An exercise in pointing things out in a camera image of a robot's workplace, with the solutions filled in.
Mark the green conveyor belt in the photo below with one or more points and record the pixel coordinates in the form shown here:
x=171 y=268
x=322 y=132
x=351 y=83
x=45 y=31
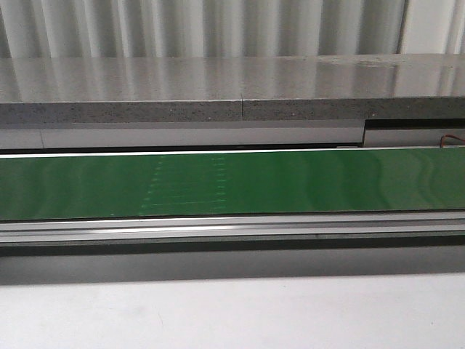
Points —
x=58 y=187

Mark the grey stone countertop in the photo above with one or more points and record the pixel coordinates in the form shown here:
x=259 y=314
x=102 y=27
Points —
x=172 y=89

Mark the white pleated curtain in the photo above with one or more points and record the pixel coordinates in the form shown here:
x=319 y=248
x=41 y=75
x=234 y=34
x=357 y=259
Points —
x=229 y=28

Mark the silver aluminium conveyor frame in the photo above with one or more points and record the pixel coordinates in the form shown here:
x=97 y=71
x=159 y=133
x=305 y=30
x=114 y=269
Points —
x=230 y=228

